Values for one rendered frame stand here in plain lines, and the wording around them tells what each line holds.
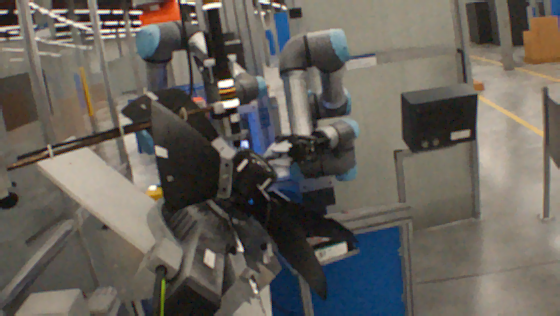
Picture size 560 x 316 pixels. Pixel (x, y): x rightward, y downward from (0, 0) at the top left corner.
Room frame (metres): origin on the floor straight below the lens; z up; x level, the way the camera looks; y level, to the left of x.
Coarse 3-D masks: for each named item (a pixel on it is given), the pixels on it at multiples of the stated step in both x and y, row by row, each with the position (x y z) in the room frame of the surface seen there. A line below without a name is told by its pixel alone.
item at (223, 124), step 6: (216, 108) 1.15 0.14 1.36; (222, 108) 1.16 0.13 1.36; (216, 114) 1.15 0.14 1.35; (222, 114) 1.15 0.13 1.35; (228, 114) 1.16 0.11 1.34; (222, 120) 1.16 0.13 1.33; (228, 120) 1.17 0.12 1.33; (222, 126) 1.16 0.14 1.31; (228, 126) 1.16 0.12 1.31; (222, 132) 1.17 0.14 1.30; (228, 132) 1.16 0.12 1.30; (246, 132) 1.18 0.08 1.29; (222, 138) 1.18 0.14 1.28; (228, 138) 1.16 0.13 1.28; (234, 138) 1.16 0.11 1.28; (240, 138) 1.16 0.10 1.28
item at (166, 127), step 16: (160, 112) 0.88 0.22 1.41; (160, 128) 0.86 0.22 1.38; (176, 128) 0.90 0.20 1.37; (192, 128) 0.95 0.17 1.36; (160, 144) 0.83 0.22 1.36; (176, 144) 0.87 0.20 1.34; (192, 144) 0.92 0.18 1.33; (208, 144) 0.98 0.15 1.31; (160, 160) 0.81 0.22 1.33; (176, 160) 0.85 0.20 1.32; (192, 160) 0.90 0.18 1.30; (208, 160) 0.96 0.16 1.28; (160, 176) 0.79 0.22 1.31; (176, 176) 0.84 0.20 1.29; (192, 176) 0.89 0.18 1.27; (208, 176) 0.94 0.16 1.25; (176, 192) 0.82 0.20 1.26; (192, 192) 0.88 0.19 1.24; (208, 192) 0.94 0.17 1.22; (176, 208) 0.80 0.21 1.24
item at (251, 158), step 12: (240, 156) 1.06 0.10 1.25; (252, 156) 1.10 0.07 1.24; (252, 168) 1.04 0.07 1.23; (264, 168) 1.08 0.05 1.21; (240, 180) 1.04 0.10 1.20; (252, 180) 1.04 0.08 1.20; (264, 180) 1.04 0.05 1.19; (276, 180) 1.08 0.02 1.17; (240, 192) 1.04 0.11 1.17; (252, 192) 1.04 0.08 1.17; (264, 192) 1.07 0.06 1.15; (228, 204) 1.02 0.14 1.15; (240, 204) 1.05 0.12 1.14; (240, 216) 1.03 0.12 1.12
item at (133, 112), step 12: (144, 96) 1.20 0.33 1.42; (156, 96) 1.22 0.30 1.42; (168, 96) 1.24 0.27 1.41; (180, 96) 1.26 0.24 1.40; (132, 108) 1.15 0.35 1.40; (168, 108) 1.19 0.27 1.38; (192, 108) 1.22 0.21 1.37; (132, 120) 1.12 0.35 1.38; (192, 120) 1.18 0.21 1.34; (204, 120) 1.19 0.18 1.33; (204, 132) 1.16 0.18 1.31; (216, 132) 1.17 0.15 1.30
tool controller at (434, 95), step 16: (400, 96) 1.60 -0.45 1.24; (416, 96) 1.55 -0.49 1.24; (432, 96) 1.53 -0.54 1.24; (448, 96) 1.51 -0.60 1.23; (464, 96) 1.50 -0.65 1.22; (416, 112) 1.50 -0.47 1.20; (432, 112) 1.50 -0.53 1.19; (448, 112) 1.51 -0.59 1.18; (464, 112) 1.51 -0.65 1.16; (416, 128) 1.52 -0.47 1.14; (432, 128) 1.52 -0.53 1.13; (448, 128) 1.52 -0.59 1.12; (464, 128) 1.53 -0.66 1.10; (416, 144) 1.53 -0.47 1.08; (432, 144) 1.54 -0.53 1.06; (448, 144) 1.55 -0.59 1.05
